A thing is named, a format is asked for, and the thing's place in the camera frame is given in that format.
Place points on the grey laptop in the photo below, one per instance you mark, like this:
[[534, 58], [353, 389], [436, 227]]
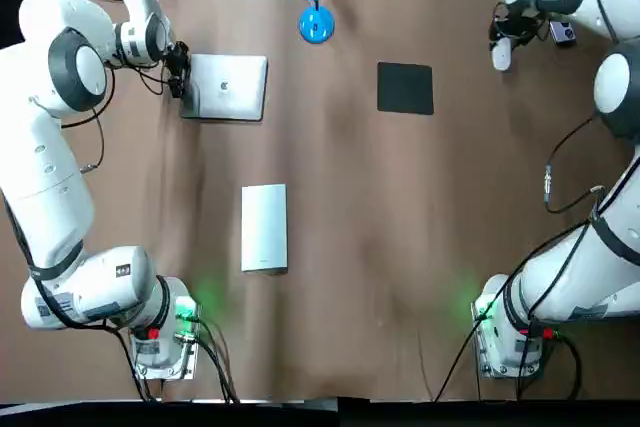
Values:
[[235, 97]]

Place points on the white computer mouse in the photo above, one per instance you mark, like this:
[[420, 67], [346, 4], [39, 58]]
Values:
[[502, 59]]

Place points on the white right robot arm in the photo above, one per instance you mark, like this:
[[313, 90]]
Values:
[[565, 277]]

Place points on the small box with two lenses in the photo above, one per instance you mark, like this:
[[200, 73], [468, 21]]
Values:
[[564, 33]]

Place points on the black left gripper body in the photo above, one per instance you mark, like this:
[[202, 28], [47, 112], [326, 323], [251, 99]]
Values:
[[177, 69]]

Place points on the flat silver box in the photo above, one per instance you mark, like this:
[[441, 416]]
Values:
[[265, 227]]

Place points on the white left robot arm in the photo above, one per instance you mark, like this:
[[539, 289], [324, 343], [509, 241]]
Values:
[[45, 187]]

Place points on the black mouse pad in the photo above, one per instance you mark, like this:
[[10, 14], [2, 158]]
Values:
[[405, 89]]

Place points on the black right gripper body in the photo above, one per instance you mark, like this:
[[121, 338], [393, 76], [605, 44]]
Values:
[[520, 24]]

